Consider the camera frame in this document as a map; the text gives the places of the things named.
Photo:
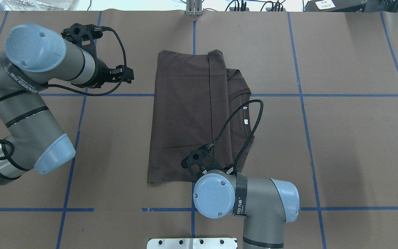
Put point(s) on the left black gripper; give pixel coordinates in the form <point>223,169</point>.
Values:
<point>99,72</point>

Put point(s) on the white pedestal column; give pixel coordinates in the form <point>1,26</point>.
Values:
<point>192,243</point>

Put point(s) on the brown t-shirt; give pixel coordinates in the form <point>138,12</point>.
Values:
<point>194,96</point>

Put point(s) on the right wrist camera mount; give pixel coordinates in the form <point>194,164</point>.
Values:
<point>199,162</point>

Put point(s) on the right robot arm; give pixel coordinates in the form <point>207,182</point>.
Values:
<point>265,205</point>

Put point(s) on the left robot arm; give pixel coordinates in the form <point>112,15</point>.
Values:
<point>32,56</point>

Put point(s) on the clear plastic bag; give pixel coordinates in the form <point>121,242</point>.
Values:
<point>39,5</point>

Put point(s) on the black box with label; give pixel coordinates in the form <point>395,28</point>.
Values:
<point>334,5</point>

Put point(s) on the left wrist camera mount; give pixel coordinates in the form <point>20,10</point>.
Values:
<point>83,36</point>

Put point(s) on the aluminium frame post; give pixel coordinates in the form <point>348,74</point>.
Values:
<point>193,7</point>

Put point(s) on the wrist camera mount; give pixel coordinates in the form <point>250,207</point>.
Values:
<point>199,162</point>
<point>83,36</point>

